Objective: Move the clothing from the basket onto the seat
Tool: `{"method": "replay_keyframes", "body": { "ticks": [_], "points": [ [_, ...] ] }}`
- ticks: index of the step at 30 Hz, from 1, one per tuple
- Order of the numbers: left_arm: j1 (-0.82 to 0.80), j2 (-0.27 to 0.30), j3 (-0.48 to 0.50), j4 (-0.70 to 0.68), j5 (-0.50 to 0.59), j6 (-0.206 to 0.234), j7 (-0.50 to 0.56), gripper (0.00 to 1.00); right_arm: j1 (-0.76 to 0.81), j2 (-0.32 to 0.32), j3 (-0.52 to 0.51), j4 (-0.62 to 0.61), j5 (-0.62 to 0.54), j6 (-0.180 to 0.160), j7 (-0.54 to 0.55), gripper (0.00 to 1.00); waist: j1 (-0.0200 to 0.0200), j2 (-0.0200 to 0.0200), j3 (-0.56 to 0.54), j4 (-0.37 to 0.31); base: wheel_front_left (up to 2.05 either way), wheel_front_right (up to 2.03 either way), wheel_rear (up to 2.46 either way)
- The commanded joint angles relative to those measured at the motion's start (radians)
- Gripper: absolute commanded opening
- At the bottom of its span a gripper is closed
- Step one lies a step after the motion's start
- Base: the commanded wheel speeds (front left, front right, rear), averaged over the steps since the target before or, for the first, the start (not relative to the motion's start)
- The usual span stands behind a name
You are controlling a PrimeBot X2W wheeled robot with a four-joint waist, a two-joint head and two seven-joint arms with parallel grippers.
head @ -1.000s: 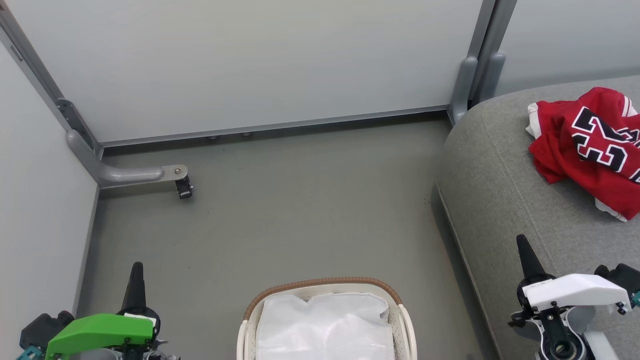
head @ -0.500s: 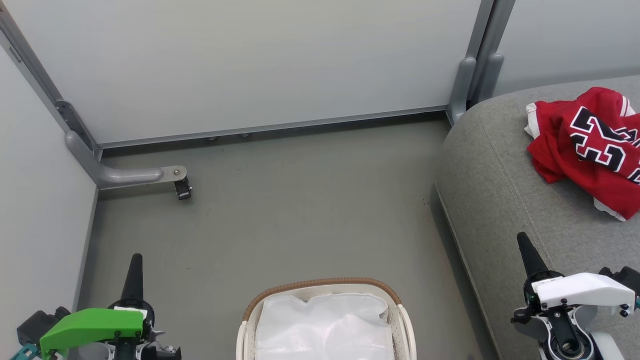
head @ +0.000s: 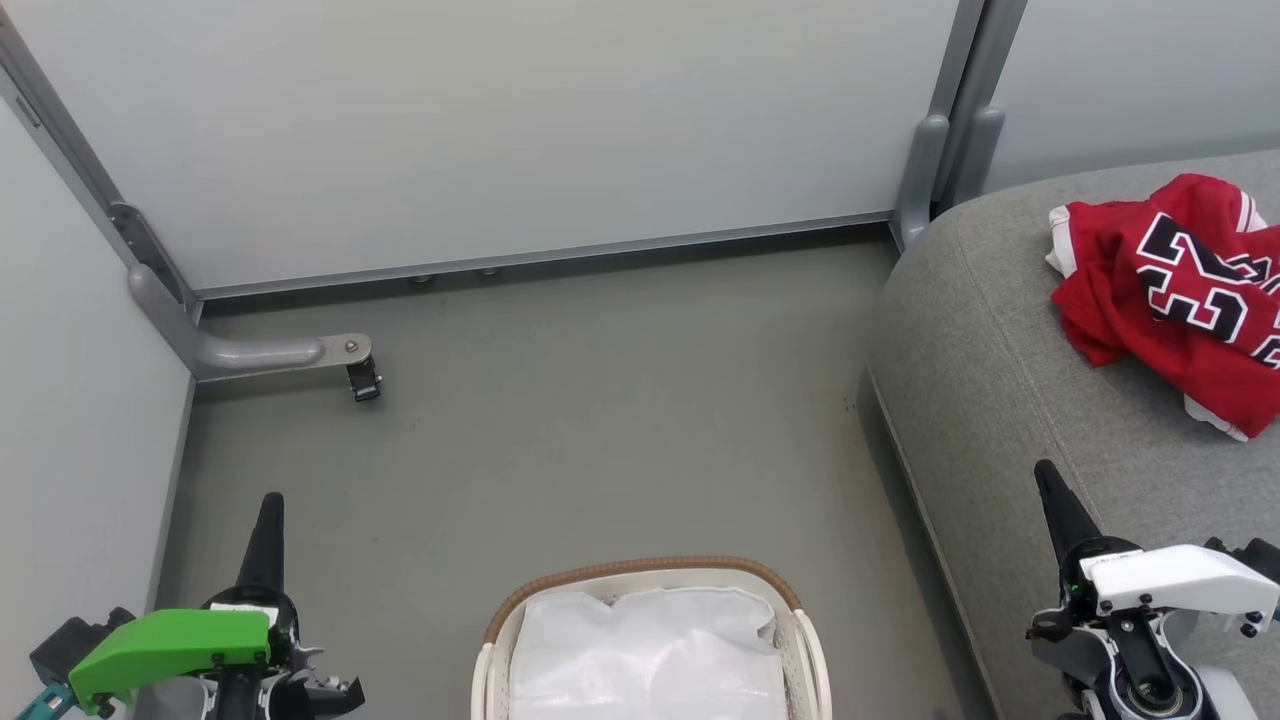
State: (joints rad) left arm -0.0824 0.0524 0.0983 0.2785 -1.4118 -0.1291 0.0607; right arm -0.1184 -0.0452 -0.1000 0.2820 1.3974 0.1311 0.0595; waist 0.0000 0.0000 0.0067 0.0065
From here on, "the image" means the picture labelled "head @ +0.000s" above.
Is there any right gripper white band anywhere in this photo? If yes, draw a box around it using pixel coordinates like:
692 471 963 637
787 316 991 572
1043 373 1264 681
1033 460 1280 636

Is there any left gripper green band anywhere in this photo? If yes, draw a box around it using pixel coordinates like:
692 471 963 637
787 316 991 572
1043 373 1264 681
68 492 301 716

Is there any red basketball jersey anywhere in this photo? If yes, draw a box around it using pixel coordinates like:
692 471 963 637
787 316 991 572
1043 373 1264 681
1045 173 1280 443

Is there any white laundry basket brown rim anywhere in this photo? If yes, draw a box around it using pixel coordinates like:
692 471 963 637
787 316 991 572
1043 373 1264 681
470 556 833 720

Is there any grey fabric sofa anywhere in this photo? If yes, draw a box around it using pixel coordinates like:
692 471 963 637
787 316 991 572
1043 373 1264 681
868 150 1280 720

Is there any white cloth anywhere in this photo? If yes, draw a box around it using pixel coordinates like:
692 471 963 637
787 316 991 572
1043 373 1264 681
508 587 791 720

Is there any grey partition double post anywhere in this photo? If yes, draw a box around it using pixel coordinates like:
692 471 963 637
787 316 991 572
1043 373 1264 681
893 0 1031 251

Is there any grey partition bottom rail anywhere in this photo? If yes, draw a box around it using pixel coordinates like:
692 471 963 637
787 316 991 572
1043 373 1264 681
195 212 896 301

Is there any grey partition corner post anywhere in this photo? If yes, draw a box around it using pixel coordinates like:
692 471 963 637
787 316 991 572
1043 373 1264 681
0 10 201 321

